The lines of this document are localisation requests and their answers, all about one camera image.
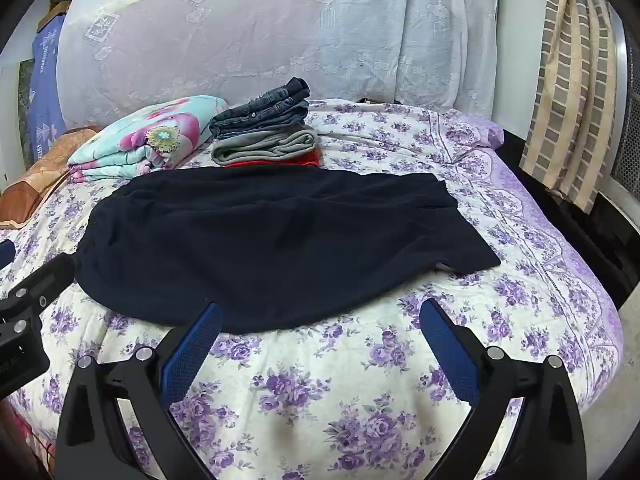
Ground beige checkered curtain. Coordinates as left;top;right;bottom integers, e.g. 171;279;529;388
520;0;619;212

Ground white lace cloth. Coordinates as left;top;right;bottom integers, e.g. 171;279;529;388
55;0;503;122

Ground folded red cloth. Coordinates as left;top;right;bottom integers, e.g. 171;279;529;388
224;152;321;169

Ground orange brown pillow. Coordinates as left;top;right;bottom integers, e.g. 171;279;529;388
0;127;102;229

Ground folded blue jeans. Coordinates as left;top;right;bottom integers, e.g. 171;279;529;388
209;77;312;141

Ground dark navy pants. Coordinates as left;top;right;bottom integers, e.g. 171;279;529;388
74;165;502;335

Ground folded floral blanket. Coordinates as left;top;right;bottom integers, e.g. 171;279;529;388
67;95;230;184

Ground blue printed cloth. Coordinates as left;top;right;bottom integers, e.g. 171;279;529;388
31;17;69;150

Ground purple floral bedsheet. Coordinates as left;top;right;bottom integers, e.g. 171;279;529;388
0;97;626;480

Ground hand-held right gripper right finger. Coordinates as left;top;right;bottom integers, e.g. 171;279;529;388
419;299;587;480

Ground grey mesh panel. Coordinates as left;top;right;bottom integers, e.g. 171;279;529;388
609;10;640;192

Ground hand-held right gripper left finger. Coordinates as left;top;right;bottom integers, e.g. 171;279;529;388
54;302;226;480

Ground folded grey pants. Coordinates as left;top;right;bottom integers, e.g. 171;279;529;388
211;129;319;166

